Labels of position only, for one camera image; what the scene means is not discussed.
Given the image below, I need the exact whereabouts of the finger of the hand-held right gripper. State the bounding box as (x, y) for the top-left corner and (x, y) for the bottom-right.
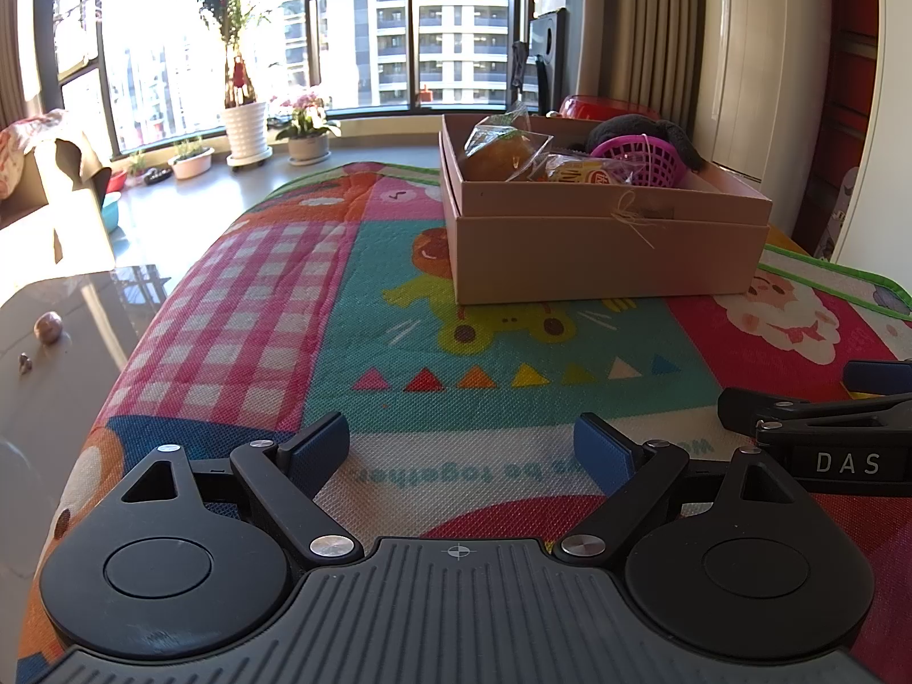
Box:
(842, 361), (912, 398)
(717, 388), (912, 435)

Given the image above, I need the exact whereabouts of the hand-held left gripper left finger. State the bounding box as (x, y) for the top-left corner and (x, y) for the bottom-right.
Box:
(121, 412), (366, 563)

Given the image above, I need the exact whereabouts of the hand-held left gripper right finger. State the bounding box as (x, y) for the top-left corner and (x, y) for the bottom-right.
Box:
(552, 413), (809, 560)

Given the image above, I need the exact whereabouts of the pink cardboard box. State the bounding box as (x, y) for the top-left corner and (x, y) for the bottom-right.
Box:
(438, 112), (774, 306)

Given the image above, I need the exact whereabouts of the pink plastic basket scoop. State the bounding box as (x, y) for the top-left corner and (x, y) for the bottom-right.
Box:
(588, 132), (689, 190)

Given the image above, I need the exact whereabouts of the packaged bread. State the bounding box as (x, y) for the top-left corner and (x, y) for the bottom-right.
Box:
(531, 153), (635, 188)

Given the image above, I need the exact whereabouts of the black plush toy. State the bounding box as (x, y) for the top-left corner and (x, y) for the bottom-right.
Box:
(588, 114), (714, 172)

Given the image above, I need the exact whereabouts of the round packaged bread bun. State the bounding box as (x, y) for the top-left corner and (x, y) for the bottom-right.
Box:
(463, 103), (555, 182)

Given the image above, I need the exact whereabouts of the white printed board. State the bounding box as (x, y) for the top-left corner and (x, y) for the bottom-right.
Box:
(826, 167), (862, 261)

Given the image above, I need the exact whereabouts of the colourful printed play mat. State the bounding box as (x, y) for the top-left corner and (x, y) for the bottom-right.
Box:
(18, 160), (912, 663)

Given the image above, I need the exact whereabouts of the white cabinet panel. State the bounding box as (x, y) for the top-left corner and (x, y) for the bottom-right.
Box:
(830, 0), (912, 279)

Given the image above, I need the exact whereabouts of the red shelving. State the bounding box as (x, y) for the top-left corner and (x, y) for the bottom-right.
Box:
(791, 0), (885, 258)

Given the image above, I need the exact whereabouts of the pink flowering potted plant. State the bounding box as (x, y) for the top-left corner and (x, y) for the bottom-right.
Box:
(272, 87), (341, 166)

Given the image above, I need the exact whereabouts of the white standing air conditioner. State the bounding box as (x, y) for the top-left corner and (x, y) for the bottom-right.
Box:
(694, 0), (834, 190)

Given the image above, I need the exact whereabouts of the white rectangular planter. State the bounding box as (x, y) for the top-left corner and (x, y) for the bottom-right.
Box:
(169, 134), (215, 181)

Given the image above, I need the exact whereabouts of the tall plant in white pot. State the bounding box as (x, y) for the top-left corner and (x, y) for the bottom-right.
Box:
(160, 0), (275, 168)

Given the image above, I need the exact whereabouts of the red bin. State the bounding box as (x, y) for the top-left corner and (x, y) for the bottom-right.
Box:
(557, 94), (660, 122)

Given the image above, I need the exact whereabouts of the brown cardboard box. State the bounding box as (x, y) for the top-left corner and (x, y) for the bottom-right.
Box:
(53, 132), (113, 229)

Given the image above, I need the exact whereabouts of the black appliance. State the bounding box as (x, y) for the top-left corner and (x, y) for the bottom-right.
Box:
(527, 7), (569, 115)

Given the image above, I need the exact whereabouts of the beige pleated curtain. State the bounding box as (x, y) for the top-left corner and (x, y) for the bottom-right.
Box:
(573, 0), (720, 154)

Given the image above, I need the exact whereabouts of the pink cloth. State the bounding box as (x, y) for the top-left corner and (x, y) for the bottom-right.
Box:
(0, 110), (72, 201)

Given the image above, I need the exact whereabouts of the grey window curtain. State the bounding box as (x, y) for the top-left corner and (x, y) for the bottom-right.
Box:
(0, 0), (42, 129)

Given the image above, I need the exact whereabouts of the dark long-handled tool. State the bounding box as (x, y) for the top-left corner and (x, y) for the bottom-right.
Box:
(509, 41), (530, 111)

